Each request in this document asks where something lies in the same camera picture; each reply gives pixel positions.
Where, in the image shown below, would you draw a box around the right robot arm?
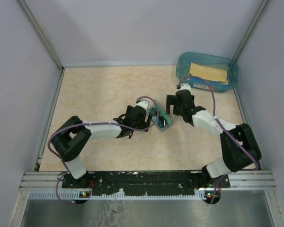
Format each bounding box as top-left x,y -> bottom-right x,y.
166,89 -> 262,187

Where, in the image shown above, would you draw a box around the right aluminium frame post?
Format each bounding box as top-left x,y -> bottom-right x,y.
232,0 -> 270,61

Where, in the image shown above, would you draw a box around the aluminium frame post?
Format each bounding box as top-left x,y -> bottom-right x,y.
232,0 -> 270,61
16,0 -> 64,71

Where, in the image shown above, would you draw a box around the left aluminium frame post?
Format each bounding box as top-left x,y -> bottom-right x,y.
16,0 -> 64,71

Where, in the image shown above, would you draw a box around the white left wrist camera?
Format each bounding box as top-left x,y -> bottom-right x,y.
135,99 -> 149,111

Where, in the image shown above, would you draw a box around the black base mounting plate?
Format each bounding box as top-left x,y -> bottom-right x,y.
62,170 -> 219,196

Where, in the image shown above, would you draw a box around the grey glasses case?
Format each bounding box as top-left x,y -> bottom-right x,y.
147,99 -> 173,132

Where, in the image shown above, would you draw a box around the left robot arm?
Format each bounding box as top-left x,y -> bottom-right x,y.
48,100 -> 151,188

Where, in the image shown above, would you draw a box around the aluminium front rail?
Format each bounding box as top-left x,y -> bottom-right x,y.
20,170 -> 276,202

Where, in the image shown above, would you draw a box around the teal plastic basin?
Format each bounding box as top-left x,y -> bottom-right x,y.
176,52 -> 239,93

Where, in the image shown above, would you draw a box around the black thin-frame glasses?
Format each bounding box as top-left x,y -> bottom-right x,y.
149,108 -> 168,129

